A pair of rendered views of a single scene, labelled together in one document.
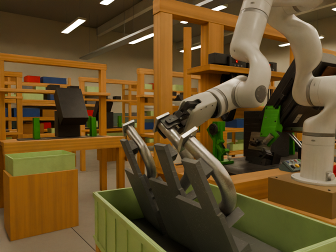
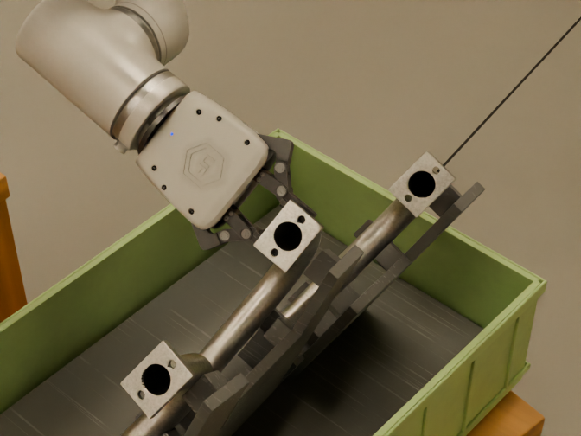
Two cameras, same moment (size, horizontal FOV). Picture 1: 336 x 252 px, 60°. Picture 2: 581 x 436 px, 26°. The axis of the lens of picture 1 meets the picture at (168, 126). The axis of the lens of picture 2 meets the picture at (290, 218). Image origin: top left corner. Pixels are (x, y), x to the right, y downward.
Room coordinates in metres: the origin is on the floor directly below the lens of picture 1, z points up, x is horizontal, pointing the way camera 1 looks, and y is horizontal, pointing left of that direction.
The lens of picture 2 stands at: (1.02, 0.80, 1.99)
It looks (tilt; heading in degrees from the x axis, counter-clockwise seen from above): 43 degrees down; 251
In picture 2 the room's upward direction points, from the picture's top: straight up
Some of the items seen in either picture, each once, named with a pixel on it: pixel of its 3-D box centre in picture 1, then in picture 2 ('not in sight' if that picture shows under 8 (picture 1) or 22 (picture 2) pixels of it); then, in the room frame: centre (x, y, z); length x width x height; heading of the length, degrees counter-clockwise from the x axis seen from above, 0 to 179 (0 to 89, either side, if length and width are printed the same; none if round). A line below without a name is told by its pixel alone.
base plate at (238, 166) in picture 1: (272, 161); not in sight; (2.00, -0.72, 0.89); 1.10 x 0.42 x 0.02; 122
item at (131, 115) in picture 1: (162, 116); not in sight; (10.06, 0.20, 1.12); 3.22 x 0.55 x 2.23; 126
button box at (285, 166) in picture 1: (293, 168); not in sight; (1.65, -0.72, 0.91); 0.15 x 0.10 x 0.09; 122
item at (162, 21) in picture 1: (240, 94); not in sight; (2.25, -0.56, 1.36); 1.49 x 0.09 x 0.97; 122
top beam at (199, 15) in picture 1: (241, 25); not in sight; (2.25, -0.56, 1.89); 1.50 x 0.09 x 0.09; 122
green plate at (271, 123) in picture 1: (273, 121); not in sight; (1.91, -0.69, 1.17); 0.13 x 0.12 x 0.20; 122
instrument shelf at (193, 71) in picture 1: (244, 74); not in sight; (2.22, -0.58, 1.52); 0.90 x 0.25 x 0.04; 122
